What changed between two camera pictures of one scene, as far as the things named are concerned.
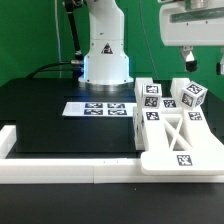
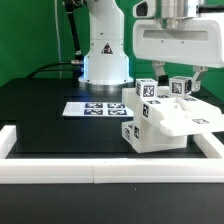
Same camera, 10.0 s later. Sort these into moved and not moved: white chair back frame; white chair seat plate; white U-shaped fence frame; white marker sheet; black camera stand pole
Moved: white chair seat plate; white chair back frame
Not moved: white U-shaped fence frame; black camera stand pole; white marker sheet
